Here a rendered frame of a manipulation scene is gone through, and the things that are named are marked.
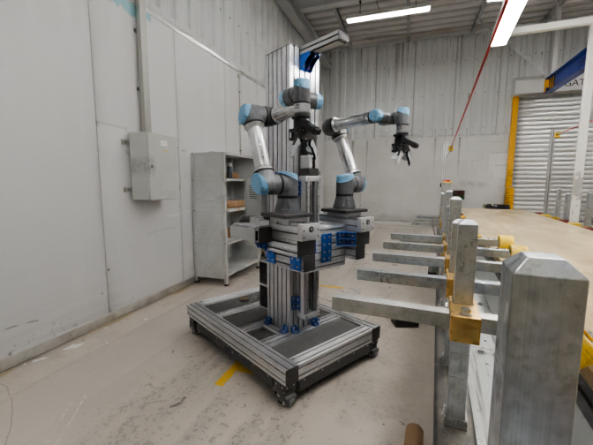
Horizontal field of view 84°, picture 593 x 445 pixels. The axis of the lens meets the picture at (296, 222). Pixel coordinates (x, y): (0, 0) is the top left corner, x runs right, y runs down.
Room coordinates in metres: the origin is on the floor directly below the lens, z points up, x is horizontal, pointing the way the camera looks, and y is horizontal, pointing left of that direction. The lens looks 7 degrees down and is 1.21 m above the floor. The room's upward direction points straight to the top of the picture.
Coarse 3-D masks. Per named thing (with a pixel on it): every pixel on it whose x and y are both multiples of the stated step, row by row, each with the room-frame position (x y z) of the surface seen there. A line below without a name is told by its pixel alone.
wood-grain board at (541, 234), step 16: (464, 208) 4.00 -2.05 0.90; (480, 208) 4.00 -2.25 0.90; (480, 224) 2.46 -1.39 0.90; (496, 224) 2.46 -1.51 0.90; (512, 224) 2.47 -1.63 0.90; (528, 224) 2.47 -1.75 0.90; (544, 224) 2.47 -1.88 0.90; (560, 224) 2.48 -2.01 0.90; (528, 240) 1.77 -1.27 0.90; (544, 240) 1.77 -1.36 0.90; (560, 240) 1.78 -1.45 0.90; (576, 240) 1.78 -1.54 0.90; (592, 240) 1.78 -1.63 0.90; (560, 256) 1.38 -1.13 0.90; (576, 256) 1.38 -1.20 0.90; (592, 256) 1.38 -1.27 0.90; (592, 272) 1.13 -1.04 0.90; (592, 288) 0.95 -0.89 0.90; (592, 304) 0.82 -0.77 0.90; (592, 320) 0.72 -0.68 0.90; (592, 368) 0.52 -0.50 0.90; (592, 384) 0.51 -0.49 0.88
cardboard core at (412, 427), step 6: (408, 426) 1.42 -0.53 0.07; (414, 426) 1.41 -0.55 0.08; (420, 426) 1.42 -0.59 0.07; (408, 432) 1.39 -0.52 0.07; (414, 432) 1.38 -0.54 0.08; (420, 432) 1.39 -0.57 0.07; (408, 438) 1.35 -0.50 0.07; (414, 438) 1.34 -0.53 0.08; (420, 438) 1.35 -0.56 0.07; (408, 444) 1.31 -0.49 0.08; (414, 444) 1.30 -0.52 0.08; (420, 444) 1.32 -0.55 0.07
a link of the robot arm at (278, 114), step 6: (312, 96) 1.65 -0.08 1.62; (318, 96) 1.67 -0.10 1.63; (312, 102) 1.65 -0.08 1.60; (318, 102) 1.67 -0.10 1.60; (270, 108) 1.95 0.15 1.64; (276, 108) 1.92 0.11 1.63; (282, 108) 1.84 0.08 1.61; (288, 108) 1.80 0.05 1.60; (312, 108) 1.68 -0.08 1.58; (318, 108) 1.69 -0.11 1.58; (270, 114) 1.93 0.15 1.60; (276, 114) 1.90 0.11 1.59; (282, 114) 1.85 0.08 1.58; (288, 114) 1.82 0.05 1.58; (270, 120) 1.95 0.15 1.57; (276, 120) 1.93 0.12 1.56; (282, 120) 1.95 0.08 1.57
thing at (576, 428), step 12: (480, 276) 1.88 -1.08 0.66; (492, 276) 1.50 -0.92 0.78; (492, 300) 1.45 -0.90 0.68; (492, 312) 1.43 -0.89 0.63; (588, 384) 0.54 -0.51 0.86; (576, 396) 0.57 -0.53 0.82; (588, 396) 0.54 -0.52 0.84; (576, 408) 0.57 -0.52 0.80; (588, 408) 0.53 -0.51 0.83; (576, 420) 0.56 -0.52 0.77; (588, 420) 0.52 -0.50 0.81; (576, 432) 0.56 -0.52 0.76; (588, 432) 0.52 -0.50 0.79; (576, 444) 0.55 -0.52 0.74; (588, 444) 0.51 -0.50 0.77
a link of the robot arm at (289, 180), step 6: (282, 174) 1.83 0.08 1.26; (288, 174) 1.82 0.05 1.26; (294, 174) 1.84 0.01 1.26; (282, 180) 1.80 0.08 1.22; (288, 180) 1.82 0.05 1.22; (294, 180) 1.84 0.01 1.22; (282, 186) 1.80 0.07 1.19; (288, 186) 1.81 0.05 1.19; (294, 186) 1.84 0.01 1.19; (282, 192) 1.82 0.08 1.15; (288, 192) 1.82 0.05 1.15; (294, 192) 1.84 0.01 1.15
